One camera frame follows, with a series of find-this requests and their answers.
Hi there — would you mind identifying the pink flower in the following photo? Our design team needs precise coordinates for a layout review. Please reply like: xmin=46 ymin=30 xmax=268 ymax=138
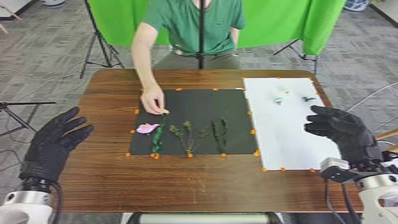
xmin=135 ymin=121 xmax=168 ymax=158

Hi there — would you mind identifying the pale grey bar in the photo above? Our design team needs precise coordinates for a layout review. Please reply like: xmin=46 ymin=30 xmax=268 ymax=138
xmin=126 ymin=211 xmax=286 ymax=224

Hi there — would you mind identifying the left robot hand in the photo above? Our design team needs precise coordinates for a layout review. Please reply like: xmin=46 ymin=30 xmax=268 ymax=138
xmin=16 ymin=106 xmax=96 ymax=187

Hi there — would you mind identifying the dark mat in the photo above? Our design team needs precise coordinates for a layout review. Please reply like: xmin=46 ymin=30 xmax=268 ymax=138
xmin=128 ymin=88 xmax=259 ymax=157

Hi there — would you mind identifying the person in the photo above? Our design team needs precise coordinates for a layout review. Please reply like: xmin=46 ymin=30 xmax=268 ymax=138
xmin=129 ymin=0 xmax=247 ymax=116

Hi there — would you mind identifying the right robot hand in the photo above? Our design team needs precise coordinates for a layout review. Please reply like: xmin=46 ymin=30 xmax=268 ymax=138
xmin=302 ymin=104 xmax=385 ymax=165

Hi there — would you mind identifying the black tripod stand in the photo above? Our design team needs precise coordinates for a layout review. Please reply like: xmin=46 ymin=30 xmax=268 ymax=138
xmin=78 ymin=0 xmax=126 ymax=80
xmin=272 ymin=38 xmax=321 ymax=75

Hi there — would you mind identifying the black cable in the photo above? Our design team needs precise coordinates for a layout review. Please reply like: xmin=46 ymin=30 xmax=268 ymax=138
xmin=321 ymin=178 xmax=359 ymax=224

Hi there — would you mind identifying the white sheet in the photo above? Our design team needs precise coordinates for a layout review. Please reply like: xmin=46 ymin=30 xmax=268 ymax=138
xmin=241 ymin=77 xmax=343 ymax=172

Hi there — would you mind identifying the black folding stand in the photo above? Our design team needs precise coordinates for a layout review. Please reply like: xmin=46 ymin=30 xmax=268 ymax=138
xmin=0 ymin=101 xmax=58 ymax=138

